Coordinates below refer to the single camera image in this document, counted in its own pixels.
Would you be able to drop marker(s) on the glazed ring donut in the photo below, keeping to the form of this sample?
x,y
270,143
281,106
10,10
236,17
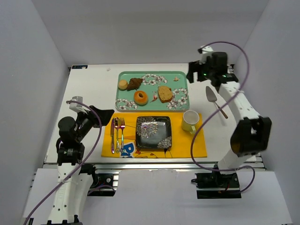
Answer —
x,y
140,97

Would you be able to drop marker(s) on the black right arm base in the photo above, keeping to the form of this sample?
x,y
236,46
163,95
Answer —
x,y
214,185

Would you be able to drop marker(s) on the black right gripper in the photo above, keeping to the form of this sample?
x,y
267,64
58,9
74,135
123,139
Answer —
x,y
195,69

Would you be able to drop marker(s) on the pale yellow mug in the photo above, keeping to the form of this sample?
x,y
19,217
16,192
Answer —
x,y
189,121

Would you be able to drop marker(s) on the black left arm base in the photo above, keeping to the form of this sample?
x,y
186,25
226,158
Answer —
x,y
104,182

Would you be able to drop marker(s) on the green floral tray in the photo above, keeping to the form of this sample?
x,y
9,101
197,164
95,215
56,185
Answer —
x,y
151,81

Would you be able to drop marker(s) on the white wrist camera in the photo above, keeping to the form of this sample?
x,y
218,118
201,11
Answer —
x,y
75,106
204,53

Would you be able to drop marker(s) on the brown croissant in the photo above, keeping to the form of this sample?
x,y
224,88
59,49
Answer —
x,y
134,84

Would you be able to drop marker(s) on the aluminium frame rail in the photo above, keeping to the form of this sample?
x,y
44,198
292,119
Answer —
x,y
189,166

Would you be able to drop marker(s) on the iridescent table knife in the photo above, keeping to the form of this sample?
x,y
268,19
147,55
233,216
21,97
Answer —
x,y
112,135

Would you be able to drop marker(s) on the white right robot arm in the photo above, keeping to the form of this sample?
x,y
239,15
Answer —
x,y
252,133

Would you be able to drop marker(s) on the sliced bread piece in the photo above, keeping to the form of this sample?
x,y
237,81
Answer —
x,y
165,94

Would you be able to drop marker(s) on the small round bun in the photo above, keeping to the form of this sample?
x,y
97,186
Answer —
x,y
122,85

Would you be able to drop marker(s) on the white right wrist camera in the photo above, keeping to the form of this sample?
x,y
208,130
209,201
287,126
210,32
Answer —
x,y
204,53

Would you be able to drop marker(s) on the yellow cartoon placemat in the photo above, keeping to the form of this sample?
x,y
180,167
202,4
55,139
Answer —
x,y
181,139

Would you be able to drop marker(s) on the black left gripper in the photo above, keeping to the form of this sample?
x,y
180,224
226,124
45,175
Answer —
x,y
93,117

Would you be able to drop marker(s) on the iridescent fork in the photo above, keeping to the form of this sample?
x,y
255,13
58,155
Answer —
x,y
122,126

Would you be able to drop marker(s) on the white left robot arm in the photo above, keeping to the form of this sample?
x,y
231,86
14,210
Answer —
x,y
75,177

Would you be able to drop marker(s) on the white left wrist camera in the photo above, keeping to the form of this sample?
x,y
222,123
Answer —
x,y
75,106

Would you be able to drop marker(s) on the black floral square plate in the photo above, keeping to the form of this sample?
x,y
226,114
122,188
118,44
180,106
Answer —
x,y
153,132

